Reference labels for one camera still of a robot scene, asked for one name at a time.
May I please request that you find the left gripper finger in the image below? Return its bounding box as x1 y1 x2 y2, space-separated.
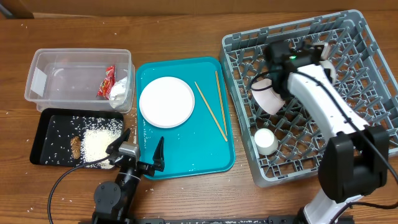
152 136 165 172
106 128 131 154

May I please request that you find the pile of rice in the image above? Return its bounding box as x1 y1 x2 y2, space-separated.
81 129 121 162

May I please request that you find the grey bowl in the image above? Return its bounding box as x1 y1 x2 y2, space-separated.
320 60 337 85

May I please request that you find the brown food scrap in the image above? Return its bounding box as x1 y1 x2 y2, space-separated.
70 136 81 159

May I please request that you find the white plastic wrap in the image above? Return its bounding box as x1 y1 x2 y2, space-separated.
109 77 128 109

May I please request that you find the large white plate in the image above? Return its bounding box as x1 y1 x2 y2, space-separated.
139 77 195 128

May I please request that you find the red foil snack wrapper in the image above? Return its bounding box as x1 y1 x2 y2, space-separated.
96 65 116 100

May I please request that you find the small pink bowl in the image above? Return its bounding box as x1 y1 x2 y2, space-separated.
251 78 285 115

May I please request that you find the white cup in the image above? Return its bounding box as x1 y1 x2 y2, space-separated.
254 128 278 156

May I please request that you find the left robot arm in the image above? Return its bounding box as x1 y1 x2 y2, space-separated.
91 129 165 223

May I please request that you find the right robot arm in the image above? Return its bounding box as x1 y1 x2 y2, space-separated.
264 41 396 223

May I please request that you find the black waste tray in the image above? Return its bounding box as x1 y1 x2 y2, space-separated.
30 108 124 167

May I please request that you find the grey dishwasher rack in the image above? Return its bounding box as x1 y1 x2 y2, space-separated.
220 10 397 187

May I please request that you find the teal plastic tray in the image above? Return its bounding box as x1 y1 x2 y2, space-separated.
136 57 235 180

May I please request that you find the clear plastic bin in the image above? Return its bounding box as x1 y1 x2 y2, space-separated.
24 48 135 113

